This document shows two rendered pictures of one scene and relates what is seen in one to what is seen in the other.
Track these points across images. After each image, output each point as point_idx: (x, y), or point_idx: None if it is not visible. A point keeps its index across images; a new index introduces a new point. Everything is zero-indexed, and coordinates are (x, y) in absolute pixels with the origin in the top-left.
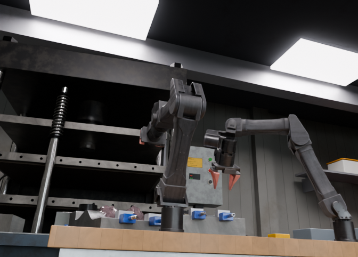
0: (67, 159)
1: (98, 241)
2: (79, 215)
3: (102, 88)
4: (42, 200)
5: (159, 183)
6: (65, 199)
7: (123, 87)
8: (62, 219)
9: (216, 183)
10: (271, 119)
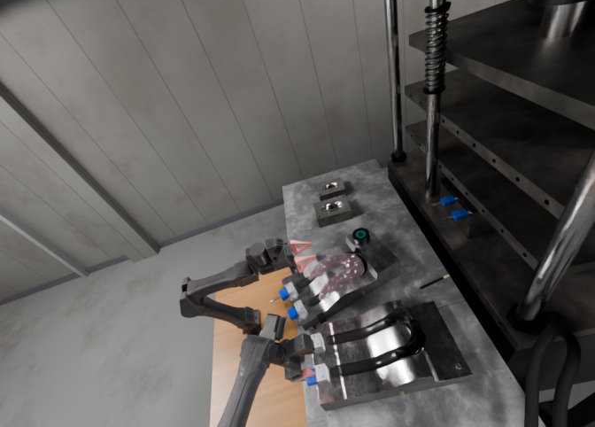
0: (447, 122)
1: None
2: (347, 241)
3: None
4: (426, 164)
5: (248, 306)
6: (447, 170)
7: None
8: (444, 189)
9: None
10: (224, 410)
